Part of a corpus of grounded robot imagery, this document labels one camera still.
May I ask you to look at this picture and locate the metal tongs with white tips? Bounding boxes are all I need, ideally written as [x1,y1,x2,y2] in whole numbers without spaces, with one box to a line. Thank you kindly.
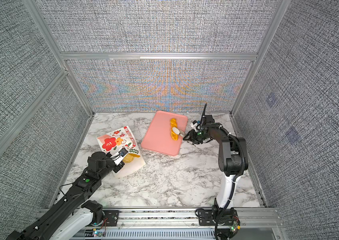
[172,127,185,138]

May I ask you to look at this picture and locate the yellow twisted fake bread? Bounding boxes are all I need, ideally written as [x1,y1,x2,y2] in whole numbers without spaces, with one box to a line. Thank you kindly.
[170,118,180,141]

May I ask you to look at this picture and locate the white floral paper bag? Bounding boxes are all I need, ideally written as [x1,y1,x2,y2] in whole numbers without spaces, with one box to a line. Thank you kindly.
[96,126,146,179]

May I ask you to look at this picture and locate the long orange fake bread loaf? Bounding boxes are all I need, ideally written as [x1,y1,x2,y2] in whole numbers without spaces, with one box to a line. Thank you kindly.
[122,153,140,164]

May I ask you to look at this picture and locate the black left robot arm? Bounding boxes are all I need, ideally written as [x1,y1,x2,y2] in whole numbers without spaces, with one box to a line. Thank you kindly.
[7,148,128,240]

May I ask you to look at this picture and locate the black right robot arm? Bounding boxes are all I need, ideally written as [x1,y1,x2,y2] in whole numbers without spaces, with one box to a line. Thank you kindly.
[183,113,249,231]

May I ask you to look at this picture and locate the pink plastic tray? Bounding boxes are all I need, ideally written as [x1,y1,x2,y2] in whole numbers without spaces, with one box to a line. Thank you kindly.
[141,111,188,156]

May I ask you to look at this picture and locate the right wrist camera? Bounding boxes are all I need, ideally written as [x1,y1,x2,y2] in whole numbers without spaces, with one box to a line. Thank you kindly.
[190,120,202,132]

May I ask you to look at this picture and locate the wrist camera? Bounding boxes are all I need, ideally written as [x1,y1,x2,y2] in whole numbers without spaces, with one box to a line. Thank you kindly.
[190,120,202,132]
[112,147,129,166]

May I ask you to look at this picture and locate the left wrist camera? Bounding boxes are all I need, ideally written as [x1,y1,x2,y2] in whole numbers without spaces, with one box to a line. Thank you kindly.
[112,147,129,166]

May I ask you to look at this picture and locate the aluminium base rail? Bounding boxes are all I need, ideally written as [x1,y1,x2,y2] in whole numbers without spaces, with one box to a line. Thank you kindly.
[31,206,284,240]

